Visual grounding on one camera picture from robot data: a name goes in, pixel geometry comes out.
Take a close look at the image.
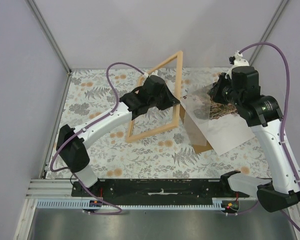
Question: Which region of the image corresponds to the light wooden picture frame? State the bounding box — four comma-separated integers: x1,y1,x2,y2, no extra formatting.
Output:
126,50,183,143

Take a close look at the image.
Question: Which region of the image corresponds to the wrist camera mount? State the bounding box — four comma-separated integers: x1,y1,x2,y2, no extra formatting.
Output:
226,50,250,79
143,70,158,79

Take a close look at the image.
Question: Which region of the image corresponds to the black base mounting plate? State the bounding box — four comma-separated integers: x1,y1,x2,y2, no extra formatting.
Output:
71,178,247,205

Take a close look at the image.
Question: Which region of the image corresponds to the clear acrylic sheet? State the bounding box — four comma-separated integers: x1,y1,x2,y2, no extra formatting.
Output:
181,84,211,146

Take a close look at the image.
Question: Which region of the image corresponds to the aluminium front rail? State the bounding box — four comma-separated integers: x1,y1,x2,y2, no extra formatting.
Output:
26,179,249,205

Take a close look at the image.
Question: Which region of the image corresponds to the landscape photo print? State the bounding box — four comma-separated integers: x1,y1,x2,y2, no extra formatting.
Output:
203,101,255,156

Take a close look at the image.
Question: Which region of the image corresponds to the right aluminium frame post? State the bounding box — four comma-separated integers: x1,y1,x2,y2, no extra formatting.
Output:
249,0,290,65

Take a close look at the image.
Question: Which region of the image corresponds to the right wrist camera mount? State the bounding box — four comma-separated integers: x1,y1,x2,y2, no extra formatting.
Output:
226,50,250,79

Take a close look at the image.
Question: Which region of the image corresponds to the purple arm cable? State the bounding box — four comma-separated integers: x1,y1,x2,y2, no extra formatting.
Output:
224,42,300,236
49,61,151,215

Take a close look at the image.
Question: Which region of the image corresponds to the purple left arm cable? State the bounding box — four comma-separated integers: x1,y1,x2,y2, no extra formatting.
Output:
49,61,151,215

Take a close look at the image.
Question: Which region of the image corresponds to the white slotted cable duct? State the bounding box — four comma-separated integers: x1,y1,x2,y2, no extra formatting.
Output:
36,197,227,210

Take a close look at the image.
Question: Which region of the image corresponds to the left aluminium frame post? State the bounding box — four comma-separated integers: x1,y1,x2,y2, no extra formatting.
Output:
26,0,72,75

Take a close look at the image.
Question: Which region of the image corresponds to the brown cardboard backing board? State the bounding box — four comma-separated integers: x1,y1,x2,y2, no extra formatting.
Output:
179,95,212,154

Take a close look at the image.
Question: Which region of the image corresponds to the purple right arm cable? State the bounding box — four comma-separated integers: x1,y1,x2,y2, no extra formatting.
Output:
224,42,300,236

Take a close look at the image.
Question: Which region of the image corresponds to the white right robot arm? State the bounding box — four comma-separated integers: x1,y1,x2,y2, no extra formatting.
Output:
208,66,300,213

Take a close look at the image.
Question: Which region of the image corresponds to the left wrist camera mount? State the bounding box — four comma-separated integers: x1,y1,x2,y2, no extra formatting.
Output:
143,70,158,79

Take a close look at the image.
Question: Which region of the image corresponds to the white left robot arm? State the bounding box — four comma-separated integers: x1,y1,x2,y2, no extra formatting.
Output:
56,75,181,197

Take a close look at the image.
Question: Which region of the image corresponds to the aluminium frame post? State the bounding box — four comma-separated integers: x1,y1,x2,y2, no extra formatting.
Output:
26,0,72,75
249,0,290,65

